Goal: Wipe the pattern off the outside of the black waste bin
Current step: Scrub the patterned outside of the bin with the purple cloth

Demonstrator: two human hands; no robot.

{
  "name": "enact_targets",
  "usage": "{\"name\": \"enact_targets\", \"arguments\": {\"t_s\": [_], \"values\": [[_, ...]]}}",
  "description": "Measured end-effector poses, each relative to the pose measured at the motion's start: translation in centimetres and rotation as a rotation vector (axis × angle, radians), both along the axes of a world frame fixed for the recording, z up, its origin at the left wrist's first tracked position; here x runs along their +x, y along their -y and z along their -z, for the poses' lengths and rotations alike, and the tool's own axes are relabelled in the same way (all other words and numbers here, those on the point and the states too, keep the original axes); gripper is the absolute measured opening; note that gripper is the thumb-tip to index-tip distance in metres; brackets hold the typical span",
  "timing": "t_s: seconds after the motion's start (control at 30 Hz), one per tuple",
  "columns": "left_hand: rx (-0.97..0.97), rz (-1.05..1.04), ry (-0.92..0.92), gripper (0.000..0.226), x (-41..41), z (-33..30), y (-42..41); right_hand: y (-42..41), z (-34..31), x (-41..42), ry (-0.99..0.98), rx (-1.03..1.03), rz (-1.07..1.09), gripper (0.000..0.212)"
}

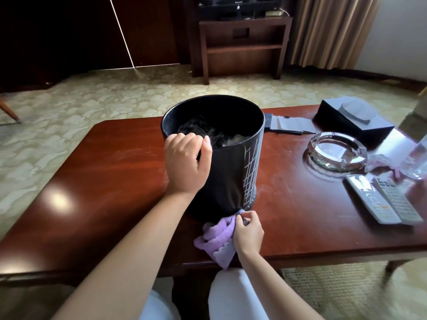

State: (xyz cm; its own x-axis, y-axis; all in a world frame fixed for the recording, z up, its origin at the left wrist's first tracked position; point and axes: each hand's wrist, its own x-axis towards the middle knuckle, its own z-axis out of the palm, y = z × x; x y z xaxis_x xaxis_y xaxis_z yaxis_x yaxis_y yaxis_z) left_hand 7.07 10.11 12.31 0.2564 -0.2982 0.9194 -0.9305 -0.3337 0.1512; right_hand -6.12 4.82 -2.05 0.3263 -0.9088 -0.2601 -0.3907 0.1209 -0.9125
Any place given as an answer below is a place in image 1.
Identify person's right hand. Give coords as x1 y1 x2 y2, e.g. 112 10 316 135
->
232 210 265 260

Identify person's left hand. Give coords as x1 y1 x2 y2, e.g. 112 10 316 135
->
164 132 213 197

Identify purple cleaning cloth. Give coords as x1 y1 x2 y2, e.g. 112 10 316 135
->
194 211 249 270

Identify black round waste bin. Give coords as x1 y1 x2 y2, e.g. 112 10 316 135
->
161 95 266 222

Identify person's left forearm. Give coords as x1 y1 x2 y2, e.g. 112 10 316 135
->
52 191 198 320

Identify person's right forearm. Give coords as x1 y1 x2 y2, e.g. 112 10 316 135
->
238 249 325 320

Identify black bin liner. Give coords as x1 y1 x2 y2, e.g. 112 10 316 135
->
176 114 250 149

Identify person's white trousers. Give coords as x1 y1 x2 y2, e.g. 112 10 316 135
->
138 268 269 320

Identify black pen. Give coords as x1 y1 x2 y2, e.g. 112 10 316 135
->
269 128 304 136

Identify white notepad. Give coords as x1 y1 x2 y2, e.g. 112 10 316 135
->
272 116 317 134

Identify clear glass ashtray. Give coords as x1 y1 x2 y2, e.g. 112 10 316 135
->
307 131 368 173

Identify dark wooden television stand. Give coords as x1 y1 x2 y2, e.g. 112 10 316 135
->
199 15 294 86

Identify grey remote control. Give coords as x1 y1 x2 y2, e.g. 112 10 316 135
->
345 174 402 225
372 176 424 226

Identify black television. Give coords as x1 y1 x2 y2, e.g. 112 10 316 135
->
196 0 283 18

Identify black tissue box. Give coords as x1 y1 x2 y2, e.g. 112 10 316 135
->
312 96 395 148

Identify crumpled clear plastic wrapper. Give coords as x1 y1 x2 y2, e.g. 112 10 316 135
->
365 154 401 180

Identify beige curtain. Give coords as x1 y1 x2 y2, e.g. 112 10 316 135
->
288 0 381 69

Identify dark wooden wardrobe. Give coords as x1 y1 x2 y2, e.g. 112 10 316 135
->
0 0 188 94

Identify clear drinking glass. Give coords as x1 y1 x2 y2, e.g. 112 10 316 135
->
399 134 427 180

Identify wooden chair leg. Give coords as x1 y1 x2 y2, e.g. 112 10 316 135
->
0 94 21 124

